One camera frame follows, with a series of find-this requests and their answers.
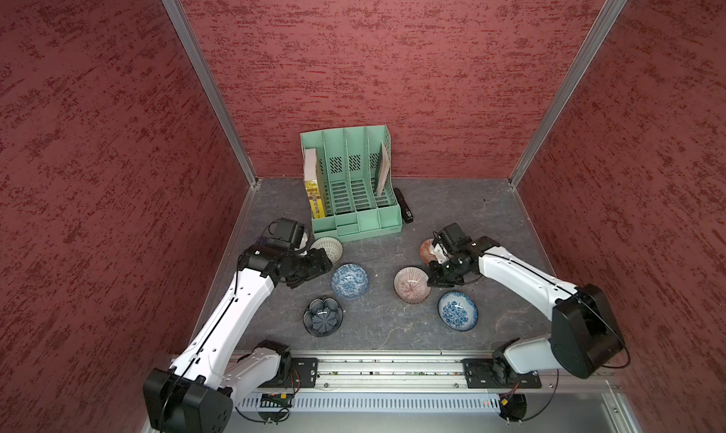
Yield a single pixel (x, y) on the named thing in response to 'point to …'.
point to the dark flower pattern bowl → (323, 318)
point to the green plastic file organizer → (355, 180)
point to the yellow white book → (315, 199)
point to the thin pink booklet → (384, 168)
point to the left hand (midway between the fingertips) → (320, 275)
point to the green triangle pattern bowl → (332, 246)
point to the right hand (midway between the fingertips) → (429, 288)
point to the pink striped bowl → (410, 285)
